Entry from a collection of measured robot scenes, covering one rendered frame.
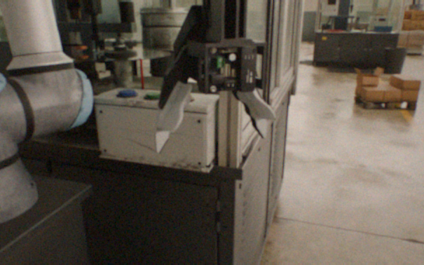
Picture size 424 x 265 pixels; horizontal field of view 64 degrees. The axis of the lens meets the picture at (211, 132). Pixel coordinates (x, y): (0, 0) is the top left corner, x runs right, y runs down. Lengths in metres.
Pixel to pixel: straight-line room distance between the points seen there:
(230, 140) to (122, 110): 0.25
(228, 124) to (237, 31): 0.41
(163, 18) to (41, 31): 1.17
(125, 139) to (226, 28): 0.49
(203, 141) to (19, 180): 0.35
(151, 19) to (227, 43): 1.49
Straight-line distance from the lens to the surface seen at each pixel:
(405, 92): 4.59
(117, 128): 0.81
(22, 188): 0.69
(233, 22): 0.37
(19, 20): 0.71
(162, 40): 1.82
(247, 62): 0.37
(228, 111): 0.74
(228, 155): 0.78
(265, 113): 0.44
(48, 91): 0.68
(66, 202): 0.69
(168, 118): 0.41
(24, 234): 0.64
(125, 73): 1.19
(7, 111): 0.65
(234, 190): 0.82
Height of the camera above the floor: 1.08
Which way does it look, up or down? 19 degrees down
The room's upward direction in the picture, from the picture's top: straight up
